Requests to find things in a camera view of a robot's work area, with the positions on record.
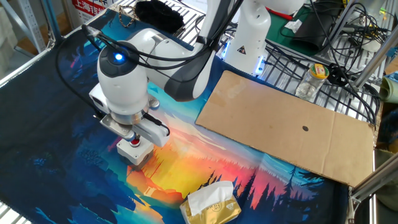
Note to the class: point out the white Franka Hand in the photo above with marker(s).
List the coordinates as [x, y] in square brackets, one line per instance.
[155, 132]

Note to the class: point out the white box with red button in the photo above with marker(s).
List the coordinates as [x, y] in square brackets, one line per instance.
[136, 154]

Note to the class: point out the white Franka Panda arm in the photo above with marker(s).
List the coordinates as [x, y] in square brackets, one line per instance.
[124, 87]

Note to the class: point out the sunset forest printed cloth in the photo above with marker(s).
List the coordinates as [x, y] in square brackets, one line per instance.
[46, 124]

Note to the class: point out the gold tissue pack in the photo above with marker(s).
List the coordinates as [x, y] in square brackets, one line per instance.
[214, 211]

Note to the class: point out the black cloth bundle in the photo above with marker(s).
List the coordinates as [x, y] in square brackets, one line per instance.
[158, 14]

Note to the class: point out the red and white sign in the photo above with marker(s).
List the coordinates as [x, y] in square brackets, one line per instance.
[88, 9]

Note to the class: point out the brown cardboard sheet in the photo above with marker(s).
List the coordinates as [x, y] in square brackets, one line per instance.
[280, 124]

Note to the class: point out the blue steel pole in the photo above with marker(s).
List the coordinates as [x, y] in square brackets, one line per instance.
[51, 18]

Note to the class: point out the grey perforated steel strut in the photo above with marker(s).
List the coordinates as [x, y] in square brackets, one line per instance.
[31, 25]

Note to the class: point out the green cutting mat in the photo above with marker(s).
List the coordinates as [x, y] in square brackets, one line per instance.
[276, 34]

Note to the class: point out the glass jar with yellow lid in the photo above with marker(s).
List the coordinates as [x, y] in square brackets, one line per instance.
[309, 85]

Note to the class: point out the red marker pen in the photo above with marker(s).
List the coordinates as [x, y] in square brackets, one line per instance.
[281, 15]

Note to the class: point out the white paper scrap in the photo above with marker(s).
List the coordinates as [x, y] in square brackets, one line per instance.
[293, 25]

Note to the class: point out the black pouch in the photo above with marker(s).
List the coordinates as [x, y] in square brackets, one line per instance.
[311, 34]

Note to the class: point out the black plastic connector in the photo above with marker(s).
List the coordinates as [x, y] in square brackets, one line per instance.
[337, 74]

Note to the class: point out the green fabric roll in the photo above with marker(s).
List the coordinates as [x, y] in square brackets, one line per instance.
[388, 90]

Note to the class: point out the silver mount bracket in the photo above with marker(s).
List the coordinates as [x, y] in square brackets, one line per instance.
[116, 126]

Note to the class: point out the aluminium profile post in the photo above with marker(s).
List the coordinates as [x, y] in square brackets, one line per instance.
[373, 62]
[373, 182]

